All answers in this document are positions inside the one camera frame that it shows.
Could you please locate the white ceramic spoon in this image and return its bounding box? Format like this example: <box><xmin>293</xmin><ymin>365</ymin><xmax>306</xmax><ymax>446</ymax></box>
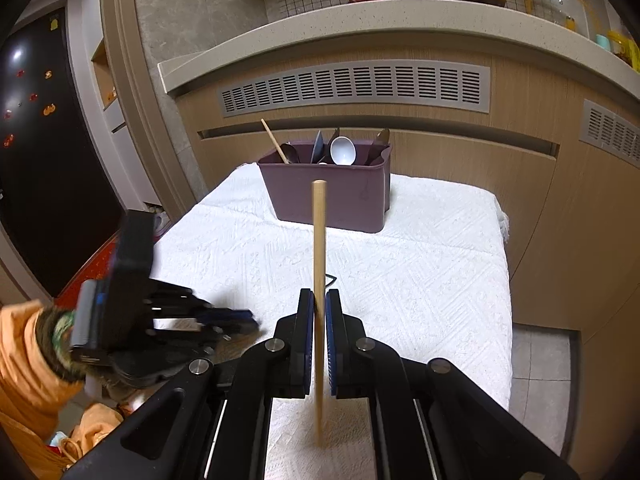
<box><xmin>329</xmin><ymin>136</ymin><xmax>357</xmax><ymax>166</ymax></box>

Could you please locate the white shelf unit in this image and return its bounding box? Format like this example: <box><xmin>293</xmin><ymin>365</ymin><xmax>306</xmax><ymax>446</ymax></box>
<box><xmin>65</xmin><ymin>0</ymin><xmax>171</xmax><ymax>226</ymax></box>

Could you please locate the purple plastic utensil holder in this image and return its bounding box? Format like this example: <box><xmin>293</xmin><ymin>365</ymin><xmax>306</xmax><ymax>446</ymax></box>
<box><xmin>257</xmin><ymin>141</ymin><xmax>392</xmax><ymax>234</ymax></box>

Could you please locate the grey kitchen countertop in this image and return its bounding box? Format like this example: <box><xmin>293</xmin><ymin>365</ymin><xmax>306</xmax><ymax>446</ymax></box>
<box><xmin>157</xmin><ymin>0</ymin><xmax>640</xmax><ymax>106</ymax></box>

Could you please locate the person's left forearm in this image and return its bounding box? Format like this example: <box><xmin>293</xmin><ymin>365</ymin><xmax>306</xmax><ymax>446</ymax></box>
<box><xmin>0</xmin><ymin>300</ymin><xmax>88</xmax><ymax>426</ymax></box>

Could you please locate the orange jacket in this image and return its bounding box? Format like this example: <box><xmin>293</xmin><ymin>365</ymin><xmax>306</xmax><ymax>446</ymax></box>
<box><xmin>30</xmin><ymin>400</ymin><xmax>126</xmax><ymax>480</ymax></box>

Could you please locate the short grey vent grille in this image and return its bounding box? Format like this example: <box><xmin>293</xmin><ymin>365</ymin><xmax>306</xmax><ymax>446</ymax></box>
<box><xmin>580</xmin><ymin>99</ymin><xmax>640</xmax><ymax>168</ymax></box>

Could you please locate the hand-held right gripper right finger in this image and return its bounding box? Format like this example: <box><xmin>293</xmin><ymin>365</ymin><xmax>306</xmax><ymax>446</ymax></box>
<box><xmin>324</xmin><ymin>287</ymin><xmax>581</xmax><ymax>480</ymax></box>

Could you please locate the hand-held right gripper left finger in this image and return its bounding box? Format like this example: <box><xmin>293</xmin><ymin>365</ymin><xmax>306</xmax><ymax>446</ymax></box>
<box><xmin>62</xmin><ymin>287</ymin><xmax>317</xmax><ymax>480</ymax></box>

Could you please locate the wooden chopstick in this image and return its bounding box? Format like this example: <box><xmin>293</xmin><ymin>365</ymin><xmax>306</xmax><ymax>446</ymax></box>
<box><xmin>311</xmin><ymin>180</ymin><xmax>330</xmax><ymax>448</ymax></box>
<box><xmin>260</xmin><ymin>119</ymin><xmax>290</xmax><ymax>164</ymax></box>

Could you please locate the white slipper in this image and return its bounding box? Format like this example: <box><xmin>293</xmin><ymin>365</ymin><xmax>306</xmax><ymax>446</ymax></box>
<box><xmin>145</xmin><ymin>205</ymin><xmax>171</xmax><ymax>236</ymax></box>

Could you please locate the long grey vent grille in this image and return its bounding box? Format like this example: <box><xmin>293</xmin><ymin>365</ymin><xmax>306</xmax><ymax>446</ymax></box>
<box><xmin>216</xmin><ymin>58</ymin><xmax>493</xmax><ymax>118</ymax></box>

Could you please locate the red floor mat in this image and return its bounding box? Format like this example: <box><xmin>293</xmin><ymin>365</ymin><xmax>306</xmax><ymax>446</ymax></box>
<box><xmin>52</xmin><ymin>237</ymin><xmax>121</xmax><ymax>306</ymax></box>

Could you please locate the black door with magnets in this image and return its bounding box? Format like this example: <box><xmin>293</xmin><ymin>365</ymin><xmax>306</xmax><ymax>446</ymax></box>
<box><xmin>0</xmin><ymin>7</ymin><xmax>128</xmax><ymax>301</ymax></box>

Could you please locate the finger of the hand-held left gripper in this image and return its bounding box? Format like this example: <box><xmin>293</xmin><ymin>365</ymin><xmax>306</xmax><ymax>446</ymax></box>
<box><xmin>145</xmin><ymin>282</ymin><xmax>260</xmax><ymax>337</ymax></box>

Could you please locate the glass pot lid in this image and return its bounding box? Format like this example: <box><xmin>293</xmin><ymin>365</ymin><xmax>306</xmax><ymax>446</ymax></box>
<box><xmin>525</xmin><ymin>0</ymin><xmax>601</xmax><ymax>41</ymax></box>

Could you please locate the white textured towel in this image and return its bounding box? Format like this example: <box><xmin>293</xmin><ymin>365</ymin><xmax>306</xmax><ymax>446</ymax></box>
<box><xmin>150</xmin><ymin>162</ymin><xmax>513</xmax><ymax>480</ymax></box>

